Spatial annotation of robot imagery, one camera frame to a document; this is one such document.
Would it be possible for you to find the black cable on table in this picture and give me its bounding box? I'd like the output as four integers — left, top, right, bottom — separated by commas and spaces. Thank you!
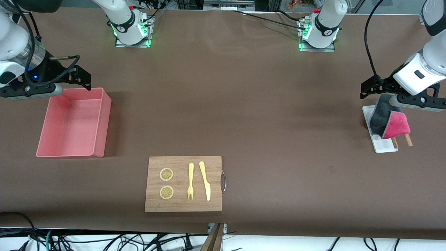
233, 10, 309, 31

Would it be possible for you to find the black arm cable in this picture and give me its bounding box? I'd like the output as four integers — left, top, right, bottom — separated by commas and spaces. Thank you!
13, 0, 81, 87
364, 0, 384, 79

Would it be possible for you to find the grey and pink cloth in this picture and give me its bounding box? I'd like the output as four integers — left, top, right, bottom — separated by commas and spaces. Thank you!
369, 93, 411, 140

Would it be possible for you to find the brown wooden plank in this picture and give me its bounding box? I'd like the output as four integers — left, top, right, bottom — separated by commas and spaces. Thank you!
200, 223, 225, 251

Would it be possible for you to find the black looped floor cable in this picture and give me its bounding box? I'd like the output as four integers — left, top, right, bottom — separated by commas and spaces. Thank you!
0, 211, 39, 251

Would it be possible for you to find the yellow fork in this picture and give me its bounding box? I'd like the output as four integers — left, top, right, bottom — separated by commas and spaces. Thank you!
187, 162, 194, 200

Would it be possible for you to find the yellow knife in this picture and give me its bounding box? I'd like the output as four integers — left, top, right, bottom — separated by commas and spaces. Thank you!
199, 161, 211, 201

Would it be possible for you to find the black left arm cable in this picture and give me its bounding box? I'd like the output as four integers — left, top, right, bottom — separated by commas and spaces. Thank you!
364, 0, 384, 79

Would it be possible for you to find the white rectangular tray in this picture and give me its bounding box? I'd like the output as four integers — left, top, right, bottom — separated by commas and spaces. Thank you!
362, 106, 398, 153

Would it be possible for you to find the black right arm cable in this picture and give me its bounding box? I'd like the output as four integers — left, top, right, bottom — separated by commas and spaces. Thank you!
13, 0, 81, 87

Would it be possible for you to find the wooden cutting board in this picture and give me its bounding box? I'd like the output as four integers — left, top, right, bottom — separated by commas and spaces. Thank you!
145, 156, 222, 212

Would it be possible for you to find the pink plastic bin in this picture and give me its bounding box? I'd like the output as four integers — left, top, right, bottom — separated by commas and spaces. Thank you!
36, 88, 112, 158

